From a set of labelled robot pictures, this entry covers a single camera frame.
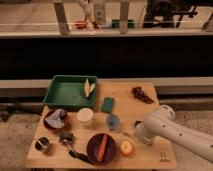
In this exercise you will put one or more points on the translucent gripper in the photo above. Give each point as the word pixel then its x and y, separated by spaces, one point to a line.
pixel 137 142

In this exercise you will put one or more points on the red yellow apple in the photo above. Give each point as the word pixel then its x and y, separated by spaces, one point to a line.
pixel 126 148

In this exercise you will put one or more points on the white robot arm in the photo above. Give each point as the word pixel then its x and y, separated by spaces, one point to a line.
pixel 160 122

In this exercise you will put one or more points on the blue plastic cup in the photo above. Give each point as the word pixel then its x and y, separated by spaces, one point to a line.
pixel 112 121

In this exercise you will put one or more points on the white paper cup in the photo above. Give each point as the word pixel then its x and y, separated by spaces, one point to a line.
pixel 85 116

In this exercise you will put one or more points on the small metal cup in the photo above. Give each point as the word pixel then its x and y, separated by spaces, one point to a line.
pixel 42 144

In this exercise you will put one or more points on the black rectangular remote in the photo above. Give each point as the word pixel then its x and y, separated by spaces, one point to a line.
pixel 137 122

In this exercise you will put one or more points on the dark brown dried bunch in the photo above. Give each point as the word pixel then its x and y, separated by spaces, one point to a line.
pixel 141 95

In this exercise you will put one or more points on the orange carrot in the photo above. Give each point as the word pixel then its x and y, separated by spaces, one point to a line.
pixel 102 148

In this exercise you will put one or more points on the green sponge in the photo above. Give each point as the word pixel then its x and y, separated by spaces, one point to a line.
pixel 107 105

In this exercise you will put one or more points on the dark red plate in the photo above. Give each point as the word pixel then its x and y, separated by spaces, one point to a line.
pixel 93 146

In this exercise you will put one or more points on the yellow white item in tray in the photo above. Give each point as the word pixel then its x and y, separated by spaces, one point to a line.
pixel 88 88

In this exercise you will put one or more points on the green plastic tray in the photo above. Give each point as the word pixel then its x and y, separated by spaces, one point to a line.
pixel 67 91

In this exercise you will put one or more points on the black binder clip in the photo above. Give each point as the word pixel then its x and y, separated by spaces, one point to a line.
pixel 66 137

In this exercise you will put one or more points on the crumpled grey cloth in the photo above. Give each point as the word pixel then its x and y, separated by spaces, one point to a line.
pixel 55 120

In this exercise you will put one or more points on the dark red bowl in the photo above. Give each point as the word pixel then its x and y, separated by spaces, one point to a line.
pixel 47 126

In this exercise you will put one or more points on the green box on shelf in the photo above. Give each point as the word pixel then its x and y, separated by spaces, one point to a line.
pixel 116 23

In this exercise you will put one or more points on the red object on shelf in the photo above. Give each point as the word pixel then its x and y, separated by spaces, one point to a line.
pixel 81 24

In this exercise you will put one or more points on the black machine on shelf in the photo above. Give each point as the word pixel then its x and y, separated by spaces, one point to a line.
pixel 168 13

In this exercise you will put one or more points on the black handled tool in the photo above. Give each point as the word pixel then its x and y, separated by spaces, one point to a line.
pixel 73 153

